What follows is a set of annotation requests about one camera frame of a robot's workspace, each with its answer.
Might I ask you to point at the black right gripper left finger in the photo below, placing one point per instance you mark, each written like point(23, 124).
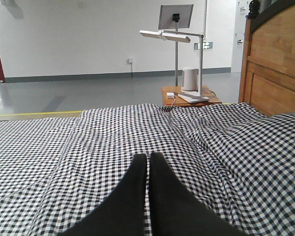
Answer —
point(122, 212)

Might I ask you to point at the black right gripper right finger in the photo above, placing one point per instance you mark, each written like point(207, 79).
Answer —
point(174, 211)

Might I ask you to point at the checkered gingham bed sheet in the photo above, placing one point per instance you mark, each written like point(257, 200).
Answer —
point(41, 189)

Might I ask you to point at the white desk lamp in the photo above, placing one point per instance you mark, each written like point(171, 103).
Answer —
point(179, 36)

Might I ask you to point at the wooden bed headboard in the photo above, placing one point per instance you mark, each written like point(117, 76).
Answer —
point(268, 65)

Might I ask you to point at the checkered gingham folded quilt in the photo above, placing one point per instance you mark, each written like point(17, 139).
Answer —
point(235, 160)

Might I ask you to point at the white charger adapter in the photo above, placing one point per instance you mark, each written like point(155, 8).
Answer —
point(170, 95)

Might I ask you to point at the wooden nightstand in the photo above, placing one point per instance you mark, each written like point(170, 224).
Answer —
point(177, 101)

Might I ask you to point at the white cylindrical speaker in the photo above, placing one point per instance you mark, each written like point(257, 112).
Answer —
point(189, 79)

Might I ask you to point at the grey monitor on pole stand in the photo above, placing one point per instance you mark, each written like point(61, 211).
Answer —
point(177, 16)

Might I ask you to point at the white wall socket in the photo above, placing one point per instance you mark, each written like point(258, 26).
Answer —
point(130, 60)

